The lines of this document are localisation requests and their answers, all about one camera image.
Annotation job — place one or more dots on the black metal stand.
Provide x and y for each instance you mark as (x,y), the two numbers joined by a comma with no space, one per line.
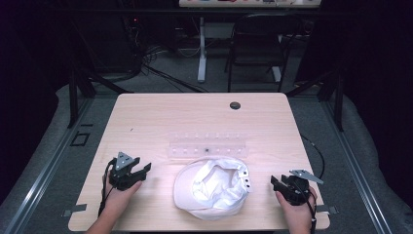
(74,97)
(337,100)

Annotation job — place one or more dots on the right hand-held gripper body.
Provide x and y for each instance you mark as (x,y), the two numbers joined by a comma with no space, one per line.
(298,190)

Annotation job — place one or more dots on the person's right hand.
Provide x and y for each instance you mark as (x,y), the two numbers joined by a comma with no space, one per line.
(297,211)

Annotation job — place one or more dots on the person's left hand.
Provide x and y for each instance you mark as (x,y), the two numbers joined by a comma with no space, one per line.
(120,196)

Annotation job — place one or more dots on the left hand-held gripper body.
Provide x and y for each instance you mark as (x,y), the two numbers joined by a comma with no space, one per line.
(122,175)

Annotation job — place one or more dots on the black table grommet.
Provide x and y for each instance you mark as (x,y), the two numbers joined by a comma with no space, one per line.
(235,105)

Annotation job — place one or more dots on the grey metal table bracket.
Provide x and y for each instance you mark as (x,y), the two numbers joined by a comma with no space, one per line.
(74,209)
(328,209)

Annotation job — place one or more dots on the grey metal rail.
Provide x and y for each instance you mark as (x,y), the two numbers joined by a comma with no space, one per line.
(42,172)
(354,172)

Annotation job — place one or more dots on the white cap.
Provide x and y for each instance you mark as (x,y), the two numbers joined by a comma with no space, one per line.
(211,190)

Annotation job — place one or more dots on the clear acrylic rack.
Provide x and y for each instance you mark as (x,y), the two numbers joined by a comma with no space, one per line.
(207,146)

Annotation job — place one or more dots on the white desk leg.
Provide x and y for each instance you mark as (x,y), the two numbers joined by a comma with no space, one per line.
(202,58)

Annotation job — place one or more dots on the black folding chair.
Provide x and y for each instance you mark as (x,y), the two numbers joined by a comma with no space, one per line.
(259,45)

